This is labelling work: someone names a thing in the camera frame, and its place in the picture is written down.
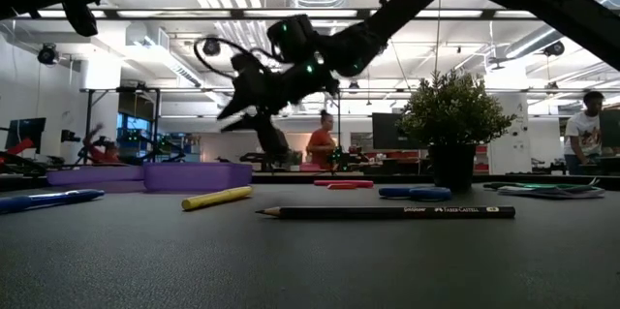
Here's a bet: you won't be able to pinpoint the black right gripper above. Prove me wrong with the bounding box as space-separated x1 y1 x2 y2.
216 58 341 133

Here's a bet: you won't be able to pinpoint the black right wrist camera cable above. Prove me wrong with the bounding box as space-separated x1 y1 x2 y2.
193 36 275 80

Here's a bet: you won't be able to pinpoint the black computer monitor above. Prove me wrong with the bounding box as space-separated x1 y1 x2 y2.
4 116 47 151
371 111 413 151
599 108 620 149

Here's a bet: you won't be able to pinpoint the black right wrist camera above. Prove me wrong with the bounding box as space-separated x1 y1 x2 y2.
230 51 266 82

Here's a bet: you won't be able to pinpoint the black plant pot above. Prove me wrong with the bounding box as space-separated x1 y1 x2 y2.
426 142 479 192

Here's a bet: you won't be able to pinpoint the black round ceiling camera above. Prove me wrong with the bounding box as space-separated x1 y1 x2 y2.
201 37 222 57
37 43 60 66
542 40 566 58

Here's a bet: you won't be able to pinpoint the black pencil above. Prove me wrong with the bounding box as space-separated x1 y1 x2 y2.
255 205 516 220

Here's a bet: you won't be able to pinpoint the white green stationery pack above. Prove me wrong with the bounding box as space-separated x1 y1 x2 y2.
482 178 606 201

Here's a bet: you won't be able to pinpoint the green artificial plant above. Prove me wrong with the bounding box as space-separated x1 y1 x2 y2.
395 69 517 148

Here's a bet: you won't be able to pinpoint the black background rig frame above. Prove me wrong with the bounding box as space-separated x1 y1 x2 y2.
79 86 162 168

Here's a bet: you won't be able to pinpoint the blue pen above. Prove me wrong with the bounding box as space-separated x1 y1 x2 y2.
0 188 106 215

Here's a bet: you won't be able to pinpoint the yellow highlighter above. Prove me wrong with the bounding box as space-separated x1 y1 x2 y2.
181 185 255 212

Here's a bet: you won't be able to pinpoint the pink highlighter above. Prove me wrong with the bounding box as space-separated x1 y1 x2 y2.
313 179 375 188

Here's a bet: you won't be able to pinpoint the blue-handled scissors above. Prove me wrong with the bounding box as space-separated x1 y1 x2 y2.
378 185 453 202

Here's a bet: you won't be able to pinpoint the person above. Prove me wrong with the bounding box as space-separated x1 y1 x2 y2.
563 90 606 175
80 123 122 165
305 108 340 170

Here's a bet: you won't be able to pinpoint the purple open pencil case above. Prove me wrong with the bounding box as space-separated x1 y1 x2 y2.
46 162 254 193

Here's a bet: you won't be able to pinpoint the black table mat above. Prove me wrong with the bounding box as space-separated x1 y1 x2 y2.
0 181 620 309

